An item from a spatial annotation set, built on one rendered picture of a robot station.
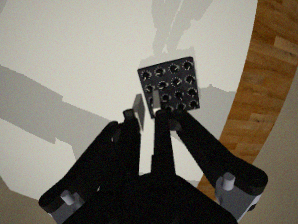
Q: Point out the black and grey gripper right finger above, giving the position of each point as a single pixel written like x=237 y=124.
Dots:
x=238 y=184

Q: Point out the black knob box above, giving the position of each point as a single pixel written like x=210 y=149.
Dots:
x=187 y=92

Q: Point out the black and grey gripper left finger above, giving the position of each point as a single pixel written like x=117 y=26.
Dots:
x=83 y=179

